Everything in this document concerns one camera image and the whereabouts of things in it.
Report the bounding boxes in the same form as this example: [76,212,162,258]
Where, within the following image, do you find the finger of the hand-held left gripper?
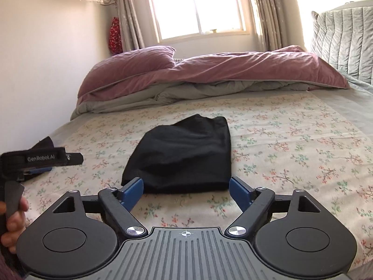
[65,153,84,164]
[23,166,53,183]

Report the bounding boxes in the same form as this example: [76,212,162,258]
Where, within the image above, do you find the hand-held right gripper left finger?
[52,177,146,237]

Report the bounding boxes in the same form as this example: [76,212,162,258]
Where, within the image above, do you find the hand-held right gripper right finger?
[224,176,321,237]

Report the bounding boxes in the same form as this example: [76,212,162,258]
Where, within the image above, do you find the black pants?
[121,114,232,194]

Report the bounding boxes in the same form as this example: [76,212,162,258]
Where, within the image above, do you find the person's left hand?
[0,195,30,254]

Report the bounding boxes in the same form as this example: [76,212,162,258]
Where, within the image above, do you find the black folded cloth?
[31,136,56,152]

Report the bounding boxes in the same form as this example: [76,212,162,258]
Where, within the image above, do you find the floral bed sheet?
[17,92,373,275]

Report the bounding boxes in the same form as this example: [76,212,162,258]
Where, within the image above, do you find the grey comforter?
[70,80,315,121]

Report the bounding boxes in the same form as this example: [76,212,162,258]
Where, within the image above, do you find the pink pillow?
[78,46,177,97]

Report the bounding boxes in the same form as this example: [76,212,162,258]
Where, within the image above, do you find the pink duvet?
[77,45,352,105]

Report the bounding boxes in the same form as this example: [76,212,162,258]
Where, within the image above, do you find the red hanging bag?
[108,17,123,55]

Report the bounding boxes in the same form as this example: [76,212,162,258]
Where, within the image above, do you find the grey patterned curtain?
[112,0,152,51]
[248,0,306,53]

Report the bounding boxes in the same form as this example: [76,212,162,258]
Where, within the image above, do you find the grey quilted headboard cushion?
[310,1,373,84]

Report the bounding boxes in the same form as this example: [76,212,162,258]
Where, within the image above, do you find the window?
[146,0,254,44]

